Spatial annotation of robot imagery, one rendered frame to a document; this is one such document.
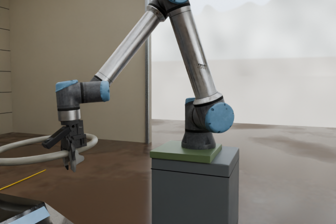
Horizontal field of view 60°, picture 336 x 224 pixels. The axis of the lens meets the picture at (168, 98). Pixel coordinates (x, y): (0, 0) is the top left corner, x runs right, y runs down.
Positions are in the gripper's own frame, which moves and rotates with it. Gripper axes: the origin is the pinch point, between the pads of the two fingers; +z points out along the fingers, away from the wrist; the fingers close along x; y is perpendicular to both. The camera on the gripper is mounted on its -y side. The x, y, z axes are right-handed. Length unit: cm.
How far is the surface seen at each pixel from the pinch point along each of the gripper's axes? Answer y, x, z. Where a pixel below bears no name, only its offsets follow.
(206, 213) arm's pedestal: 53, -30, 31
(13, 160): -18.8, 7.8, -6.8
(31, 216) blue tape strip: -23.2, -19.7, 5.8
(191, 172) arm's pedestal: 51, -24, 12
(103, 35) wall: 299, 415, -134
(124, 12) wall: 322, 366, -176
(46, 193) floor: 70, 206, 83
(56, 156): -5.2, -0.9, -6.6
